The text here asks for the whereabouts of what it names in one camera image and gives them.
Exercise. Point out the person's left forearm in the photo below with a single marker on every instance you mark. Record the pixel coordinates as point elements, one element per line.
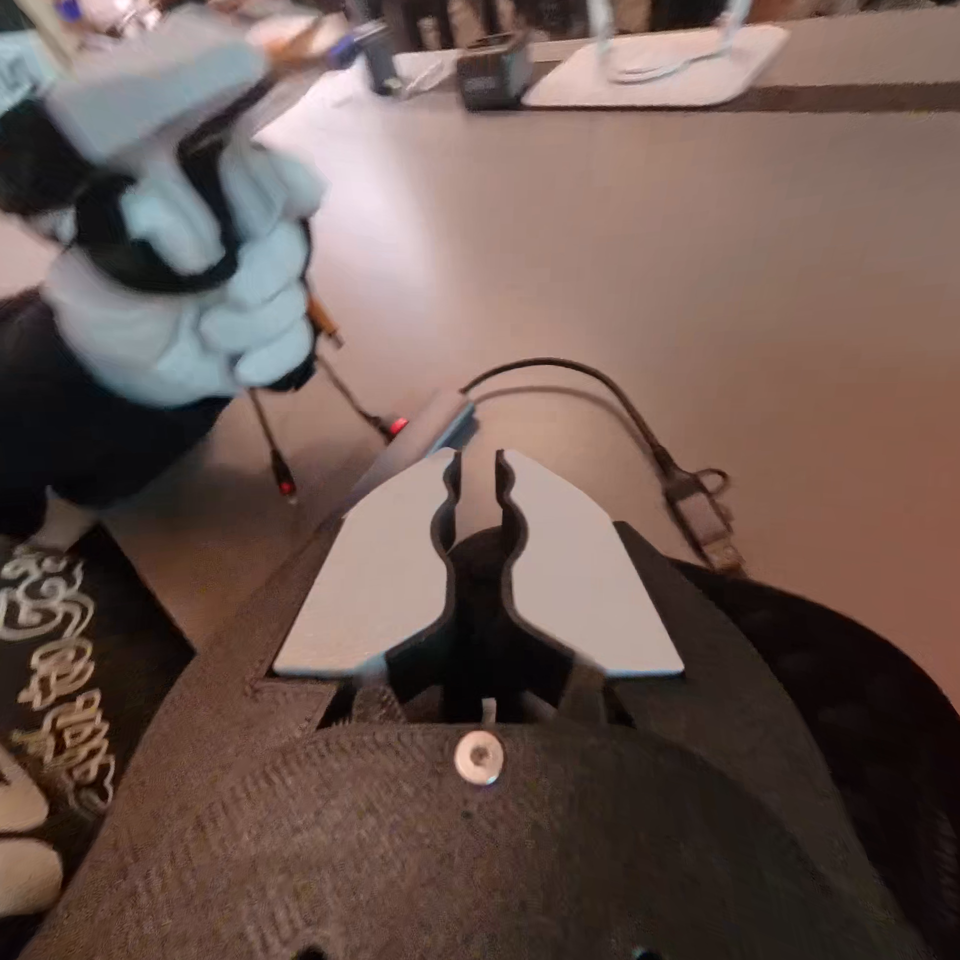
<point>75,435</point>

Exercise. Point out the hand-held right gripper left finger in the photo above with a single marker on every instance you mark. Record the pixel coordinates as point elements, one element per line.
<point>367,585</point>

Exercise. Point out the small black box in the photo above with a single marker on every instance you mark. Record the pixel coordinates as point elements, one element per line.
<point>491,79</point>

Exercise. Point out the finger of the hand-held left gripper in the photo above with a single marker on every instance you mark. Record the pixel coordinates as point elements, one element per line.
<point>157,90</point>

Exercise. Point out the grey usb hub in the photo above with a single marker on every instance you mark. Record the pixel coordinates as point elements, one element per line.
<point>450,424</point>

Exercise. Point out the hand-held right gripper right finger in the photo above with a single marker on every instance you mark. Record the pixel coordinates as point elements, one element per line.
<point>592,592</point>

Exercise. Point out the person's left hand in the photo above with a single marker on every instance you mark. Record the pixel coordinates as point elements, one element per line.
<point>150,345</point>

